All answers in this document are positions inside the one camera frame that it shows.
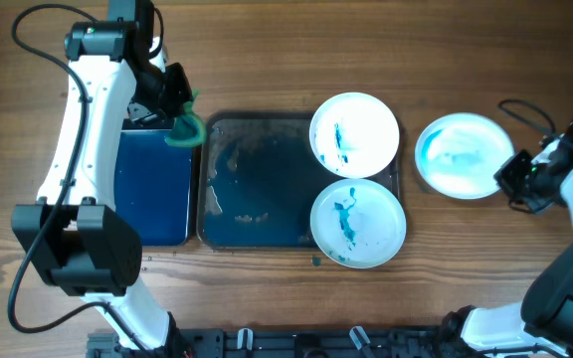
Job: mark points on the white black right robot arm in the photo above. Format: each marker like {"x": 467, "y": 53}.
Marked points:
{"x": 543, "y": 321}

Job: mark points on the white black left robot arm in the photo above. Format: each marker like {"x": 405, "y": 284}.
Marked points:
{"x": 72, "y": 235}

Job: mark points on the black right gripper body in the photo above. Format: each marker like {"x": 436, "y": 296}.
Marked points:
{"x": 510, "y": 175}

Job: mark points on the green yellow scrub sponge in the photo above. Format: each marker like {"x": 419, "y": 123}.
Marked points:
{"x": 189, "y": 129}

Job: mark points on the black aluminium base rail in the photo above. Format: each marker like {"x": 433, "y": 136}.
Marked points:
{"x": 405, "y": 342}

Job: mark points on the large dark serving tray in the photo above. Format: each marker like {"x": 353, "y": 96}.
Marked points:
{"x": 258, "y": 181}

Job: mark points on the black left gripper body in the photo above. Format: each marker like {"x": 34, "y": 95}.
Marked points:
{"x": 159, "y": 97}

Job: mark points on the white plate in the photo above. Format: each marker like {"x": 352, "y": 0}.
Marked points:
{"x": 358, "y": 223}
{"x": 458, "y": 154}
{"x": 354, "y": 135}

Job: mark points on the small black water tray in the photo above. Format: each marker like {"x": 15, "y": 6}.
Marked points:
{"x": 153, "y": 186}

